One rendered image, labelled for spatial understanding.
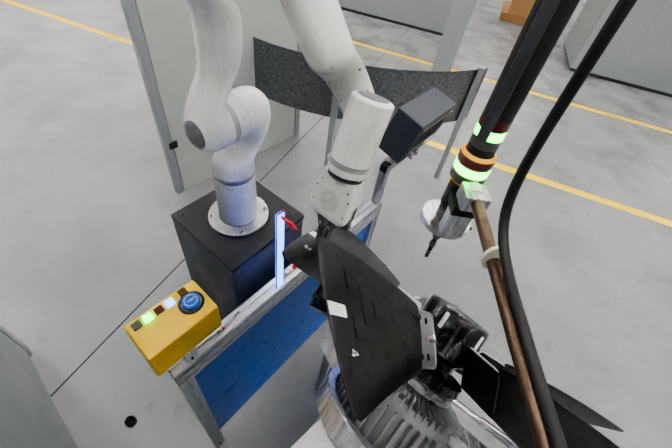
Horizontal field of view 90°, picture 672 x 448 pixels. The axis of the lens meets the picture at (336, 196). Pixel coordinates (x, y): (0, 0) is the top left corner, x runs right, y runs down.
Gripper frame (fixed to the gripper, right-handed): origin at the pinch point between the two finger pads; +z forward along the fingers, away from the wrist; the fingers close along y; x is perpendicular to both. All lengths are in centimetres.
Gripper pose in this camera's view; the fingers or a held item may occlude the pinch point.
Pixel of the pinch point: (324, 231)
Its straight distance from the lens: 76.7
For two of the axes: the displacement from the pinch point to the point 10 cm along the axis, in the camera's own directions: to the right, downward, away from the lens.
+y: 7.5, 5.1, -4.1
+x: 5.8, -2.3, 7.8
